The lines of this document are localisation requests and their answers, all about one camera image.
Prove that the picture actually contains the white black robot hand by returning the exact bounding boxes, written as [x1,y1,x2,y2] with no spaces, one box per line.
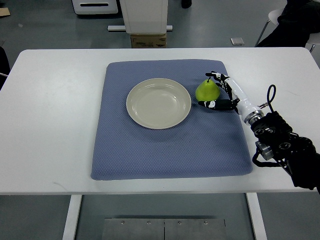
[198,71,264,125]

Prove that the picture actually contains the green pear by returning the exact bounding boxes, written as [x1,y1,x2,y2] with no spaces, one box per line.
[195,77,221,102]

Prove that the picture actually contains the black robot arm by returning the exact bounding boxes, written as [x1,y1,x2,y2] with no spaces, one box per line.
[250,84,320,191]

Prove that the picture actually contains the small grey floor plate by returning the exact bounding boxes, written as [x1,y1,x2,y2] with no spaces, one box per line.
[230,37,245,46]

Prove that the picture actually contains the beige round plate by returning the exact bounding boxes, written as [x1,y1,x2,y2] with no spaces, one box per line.
[126,78,192,130]

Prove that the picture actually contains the blue textured mat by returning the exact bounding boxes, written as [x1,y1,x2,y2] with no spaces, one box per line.
[91,59,252,181]

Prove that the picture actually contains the white chair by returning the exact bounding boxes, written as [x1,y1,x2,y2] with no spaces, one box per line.
[255,8,320,53]

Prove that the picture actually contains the person in black clothes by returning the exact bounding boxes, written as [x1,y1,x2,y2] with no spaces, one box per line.
[257,0,320,48]

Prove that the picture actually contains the black sneaker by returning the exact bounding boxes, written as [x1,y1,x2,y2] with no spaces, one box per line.
[181,0,192,9]

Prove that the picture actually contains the cardboard box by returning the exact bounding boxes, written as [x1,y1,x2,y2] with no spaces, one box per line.
[130,33,167,49]

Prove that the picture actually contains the white right table leg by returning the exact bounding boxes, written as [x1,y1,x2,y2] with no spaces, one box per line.
[245,192,268,240]

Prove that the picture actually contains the white table leg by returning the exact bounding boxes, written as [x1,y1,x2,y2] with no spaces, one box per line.
[62,194,82,240]
[245,192,268,240]

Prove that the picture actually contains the white cabinet panel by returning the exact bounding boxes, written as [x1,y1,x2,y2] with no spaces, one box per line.
[107,0,173,35]

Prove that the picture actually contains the white device with slot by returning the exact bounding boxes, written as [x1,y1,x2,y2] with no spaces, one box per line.
[71,0,118,15]

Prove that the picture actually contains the white left table leg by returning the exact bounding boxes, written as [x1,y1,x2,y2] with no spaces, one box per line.
[62,194,82,240]

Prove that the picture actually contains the black object at left edge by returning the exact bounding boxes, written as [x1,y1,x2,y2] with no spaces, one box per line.
[0,47,11,89]

